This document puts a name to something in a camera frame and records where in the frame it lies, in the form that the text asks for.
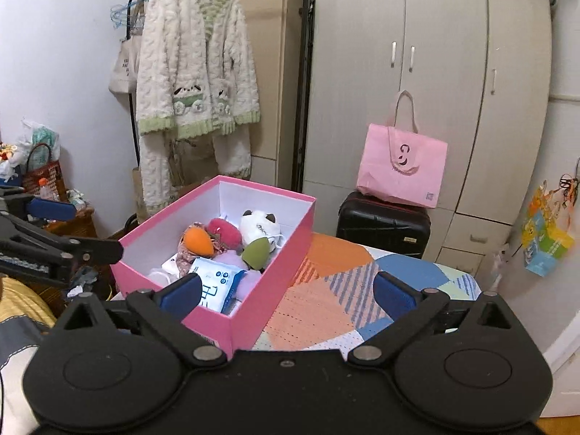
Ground brown woven basket bag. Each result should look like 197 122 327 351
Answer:
22 142 69 200

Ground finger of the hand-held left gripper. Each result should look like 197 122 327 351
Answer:
0 192 77 222
0 218 124 277

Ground blue wire clothes hangers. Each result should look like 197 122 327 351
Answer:
110 0 150 28

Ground grey sneaker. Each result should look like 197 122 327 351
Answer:
68 265 100 297

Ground small tissue packs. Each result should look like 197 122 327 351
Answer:
66 188 89 211

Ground cream fleece pajama pants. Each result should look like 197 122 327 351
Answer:
138 127 252 218

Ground orange drink bottle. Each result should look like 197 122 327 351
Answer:
37 178 59 202

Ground teal printed plastic pack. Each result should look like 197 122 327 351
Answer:
20 118 62 164

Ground grey blue cloth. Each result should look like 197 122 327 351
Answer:
0 317 50 427

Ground pink tote bag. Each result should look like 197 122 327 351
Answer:
356 91 449 209

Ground purple plush toy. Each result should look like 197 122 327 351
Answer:
213 251 268 302

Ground cream fleece pajama jacket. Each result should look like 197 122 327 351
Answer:
135 0 261 140

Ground beige canvas tote bag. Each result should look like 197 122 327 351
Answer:
108 0 148 96

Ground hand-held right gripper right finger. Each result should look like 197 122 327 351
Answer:
348 271 517 367

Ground colourful paper gift bag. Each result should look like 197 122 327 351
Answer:
521 174 580 278

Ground red strawberry plush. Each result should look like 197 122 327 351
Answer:
206 217 243 250

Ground white blue plastic packet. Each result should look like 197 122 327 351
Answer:
188 257 248 313

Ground beige wardrobe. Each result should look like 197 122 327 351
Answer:
301 0 556 277

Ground blue white flower bouquet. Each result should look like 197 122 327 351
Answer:
0 142 23 186

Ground patchwork blanket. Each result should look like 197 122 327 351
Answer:
249 232 482 354

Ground yellow quilt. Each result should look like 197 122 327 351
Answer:
0 276 57 327

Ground pink cardboard shoe box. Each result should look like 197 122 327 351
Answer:
111 175 316 359

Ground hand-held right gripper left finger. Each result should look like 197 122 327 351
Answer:
57 274 227 367

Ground black suitcase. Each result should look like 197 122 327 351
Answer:
336 190 432 261

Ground orange carrot plush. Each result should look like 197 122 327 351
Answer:
180 227 216 257

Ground white brown plush cat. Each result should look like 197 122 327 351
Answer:
239 209 287 251

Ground wooden nightstand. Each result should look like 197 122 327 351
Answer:
43 206 98 239

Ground black pole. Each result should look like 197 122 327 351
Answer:
292 0 318 191

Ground green plush toy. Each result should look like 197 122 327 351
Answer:
240 239 272 273

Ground pink floral cloth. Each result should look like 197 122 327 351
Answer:
174 222 227 277

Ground beige tall cabinet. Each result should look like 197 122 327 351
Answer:
213 0 309 189

